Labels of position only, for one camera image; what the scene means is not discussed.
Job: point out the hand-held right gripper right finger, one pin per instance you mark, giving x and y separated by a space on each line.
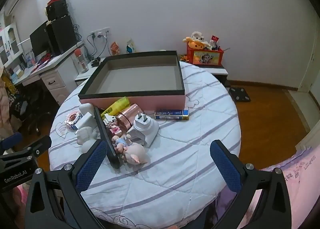
225 166

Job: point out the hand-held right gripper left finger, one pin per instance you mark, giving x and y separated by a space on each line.
92 166

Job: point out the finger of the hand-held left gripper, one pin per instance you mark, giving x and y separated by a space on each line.
11 141
41 145

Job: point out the black remote control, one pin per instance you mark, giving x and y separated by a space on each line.
110 148

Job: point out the white plaster figurine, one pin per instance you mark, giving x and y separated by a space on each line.
86 137

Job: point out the pink block toy red centre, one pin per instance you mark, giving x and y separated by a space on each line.
72 120

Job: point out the pink pig figurine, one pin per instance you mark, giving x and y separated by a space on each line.
133 154

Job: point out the white charger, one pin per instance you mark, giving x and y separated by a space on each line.
86 120

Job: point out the white plug adapter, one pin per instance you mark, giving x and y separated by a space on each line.
147 131

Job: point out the blue gold box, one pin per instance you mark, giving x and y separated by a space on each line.
170 114

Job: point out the pink box with black rim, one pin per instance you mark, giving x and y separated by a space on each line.
140 101

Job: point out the black office chair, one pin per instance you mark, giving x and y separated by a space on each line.
37 121

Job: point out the pile of clothes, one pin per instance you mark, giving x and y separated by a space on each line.
7 108

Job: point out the white striped quilt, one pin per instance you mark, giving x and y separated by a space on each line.
187 143

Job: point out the rose gold tape roll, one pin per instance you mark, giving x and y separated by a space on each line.
127 118

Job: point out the white desk with drawers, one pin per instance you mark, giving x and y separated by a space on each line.
53 81

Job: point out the yellow packet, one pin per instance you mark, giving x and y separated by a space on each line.
117 106

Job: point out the black bathroom scale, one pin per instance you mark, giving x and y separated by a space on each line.
239 95

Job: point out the pink printed blanket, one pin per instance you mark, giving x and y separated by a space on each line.
300 174

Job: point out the white side table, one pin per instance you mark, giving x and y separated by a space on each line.
83 75

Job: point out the pink microphone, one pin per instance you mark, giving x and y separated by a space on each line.
80 58

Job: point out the white and black nightstand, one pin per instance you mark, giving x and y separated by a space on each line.
220 71

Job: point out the white glass-door cabinet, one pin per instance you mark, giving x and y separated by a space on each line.
10 43

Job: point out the black monitor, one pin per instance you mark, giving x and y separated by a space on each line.
38 41

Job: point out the red toy box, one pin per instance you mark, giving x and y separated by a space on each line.
207 57

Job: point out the black computer tower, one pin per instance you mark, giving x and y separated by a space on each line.
61 35

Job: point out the orange snack bag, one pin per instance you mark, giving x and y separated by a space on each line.
115 48

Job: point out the white and blue carton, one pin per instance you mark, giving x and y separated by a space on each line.
130 46

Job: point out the orange plush toy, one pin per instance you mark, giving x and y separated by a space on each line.
197 43

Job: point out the white door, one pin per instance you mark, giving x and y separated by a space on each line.
310 73

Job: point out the white plush toy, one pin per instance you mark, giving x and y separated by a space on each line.
198 35

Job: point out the white wall socket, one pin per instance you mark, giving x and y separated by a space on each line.
100 32

